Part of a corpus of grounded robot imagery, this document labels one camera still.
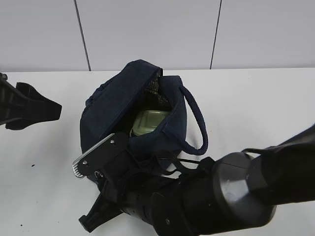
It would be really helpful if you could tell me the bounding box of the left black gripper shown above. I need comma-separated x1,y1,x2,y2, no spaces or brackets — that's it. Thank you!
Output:
0,73,62,130

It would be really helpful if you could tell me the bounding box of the green lidded glass container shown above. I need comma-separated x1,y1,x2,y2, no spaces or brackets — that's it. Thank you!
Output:
130,110,170,137

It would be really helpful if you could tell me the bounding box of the dark navy fabric lunch bag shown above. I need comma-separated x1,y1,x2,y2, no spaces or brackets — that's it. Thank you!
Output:
80,59,208,156

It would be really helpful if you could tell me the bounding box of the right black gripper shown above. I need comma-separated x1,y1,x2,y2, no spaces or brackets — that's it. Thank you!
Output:
79,150,214,233

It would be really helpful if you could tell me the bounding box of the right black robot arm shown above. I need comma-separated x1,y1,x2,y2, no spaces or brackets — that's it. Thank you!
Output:
72,127,315,236

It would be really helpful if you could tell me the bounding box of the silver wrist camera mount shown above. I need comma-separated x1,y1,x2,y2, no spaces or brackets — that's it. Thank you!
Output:
72,132,129,178

